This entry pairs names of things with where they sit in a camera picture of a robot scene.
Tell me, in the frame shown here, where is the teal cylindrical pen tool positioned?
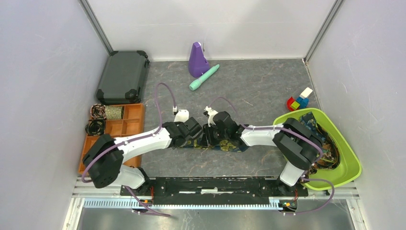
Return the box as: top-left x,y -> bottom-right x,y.
189,64 -> 220,91

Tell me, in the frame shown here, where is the pile of patterned ties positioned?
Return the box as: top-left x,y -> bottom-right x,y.
299,112 -> 340,177

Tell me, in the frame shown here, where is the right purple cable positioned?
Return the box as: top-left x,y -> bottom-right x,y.
207,96 -> 335,217

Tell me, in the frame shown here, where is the purple cable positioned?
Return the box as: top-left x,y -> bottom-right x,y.
81,82 -> 178,218
207,96 -> 335,217

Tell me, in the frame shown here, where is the colourful toy block stack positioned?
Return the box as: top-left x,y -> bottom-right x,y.
286,87 -> 313,112

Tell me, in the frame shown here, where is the rolled olive speckled tie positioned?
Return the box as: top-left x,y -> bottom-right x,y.
104,105 -> 124,120

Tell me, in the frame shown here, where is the purple metronome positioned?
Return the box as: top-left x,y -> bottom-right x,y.
188,42 -> 210,78

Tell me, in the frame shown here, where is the orange compartment tray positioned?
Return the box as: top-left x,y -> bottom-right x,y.
80,103 -> 145,159

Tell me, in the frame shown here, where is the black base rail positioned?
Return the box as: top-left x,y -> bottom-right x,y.
120,176 -> 309,205

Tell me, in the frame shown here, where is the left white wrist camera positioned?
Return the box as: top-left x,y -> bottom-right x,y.
172,106 -> 190,122

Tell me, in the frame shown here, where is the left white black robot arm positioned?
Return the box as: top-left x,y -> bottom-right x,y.
82,117 -> 203,195

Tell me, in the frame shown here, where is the rolled pink brown tie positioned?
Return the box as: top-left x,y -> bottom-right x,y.
90,103 -> 107,121

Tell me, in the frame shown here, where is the dark green hard case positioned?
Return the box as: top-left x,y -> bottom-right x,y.
95,50 -> 150,105

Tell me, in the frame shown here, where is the rolled black patterned tie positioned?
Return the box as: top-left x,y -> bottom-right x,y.
85,119 -> 106,136

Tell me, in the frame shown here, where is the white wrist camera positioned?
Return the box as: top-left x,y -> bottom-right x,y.
203,106 -> 218,127
172,106 -> 190,122

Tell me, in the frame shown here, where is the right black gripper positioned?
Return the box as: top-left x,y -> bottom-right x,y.
199,122 -> 229,147

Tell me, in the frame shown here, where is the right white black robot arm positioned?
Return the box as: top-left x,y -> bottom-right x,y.
203,107 -> 322,196

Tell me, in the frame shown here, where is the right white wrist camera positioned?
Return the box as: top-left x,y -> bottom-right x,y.
203,106 -> 218,127

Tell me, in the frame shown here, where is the lime green plastic bin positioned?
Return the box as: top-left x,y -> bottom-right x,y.
273,108 -> 362,187

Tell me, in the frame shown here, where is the blue yellow floral tie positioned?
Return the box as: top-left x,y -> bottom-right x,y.
183,138 -> 248,152

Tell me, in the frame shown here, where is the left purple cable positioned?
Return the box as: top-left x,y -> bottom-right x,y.
81,82 -> 178,218

